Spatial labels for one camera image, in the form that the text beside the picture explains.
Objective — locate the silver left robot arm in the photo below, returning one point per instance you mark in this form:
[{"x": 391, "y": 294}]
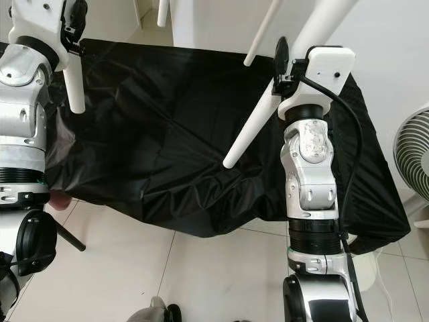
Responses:
[{"x": 20, "y": 121}]

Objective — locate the white plastic table leg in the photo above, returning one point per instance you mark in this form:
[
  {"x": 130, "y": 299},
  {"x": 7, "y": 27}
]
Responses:
[
  {"x": 163, "y": 12},
  {"x": 255, "y": 127},
  {"x": 261, "y": 33},
  {"x": 75, "y": 87}
]

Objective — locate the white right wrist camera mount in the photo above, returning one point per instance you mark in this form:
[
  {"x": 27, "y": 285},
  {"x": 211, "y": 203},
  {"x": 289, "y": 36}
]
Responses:
[{"x": 332, "y": 67}]

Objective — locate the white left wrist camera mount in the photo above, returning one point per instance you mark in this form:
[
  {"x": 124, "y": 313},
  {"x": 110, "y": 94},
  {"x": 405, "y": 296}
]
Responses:
[{"x": 40, "y": 13}]

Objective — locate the black table cloth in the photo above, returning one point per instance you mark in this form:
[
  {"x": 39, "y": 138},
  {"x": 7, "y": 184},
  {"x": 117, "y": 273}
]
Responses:
[{"x": 174, "y": 134}]

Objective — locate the white round plastic base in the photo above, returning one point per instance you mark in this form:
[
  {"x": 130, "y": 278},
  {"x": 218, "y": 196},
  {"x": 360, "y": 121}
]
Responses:
[{"x": 365, "y": 272}]

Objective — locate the grey left robot foot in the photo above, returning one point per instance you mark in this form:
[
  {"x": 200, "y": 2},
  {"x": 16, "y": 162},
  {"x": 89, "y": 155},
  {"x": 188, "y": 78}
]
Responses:
[{"x": 153, "y": 310}]

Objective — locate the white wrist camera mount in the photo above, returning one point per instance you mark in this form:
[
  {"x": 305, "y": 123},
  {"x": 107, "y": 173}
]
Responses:
[
  {"x": 40, "y": 13},
  {"x": 332, "y": 67}
]

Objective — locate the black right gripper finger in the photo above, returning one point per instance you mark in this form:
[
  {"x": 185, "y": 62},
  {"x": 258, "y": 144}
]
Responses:
[{"x": 281, "y": 54}]

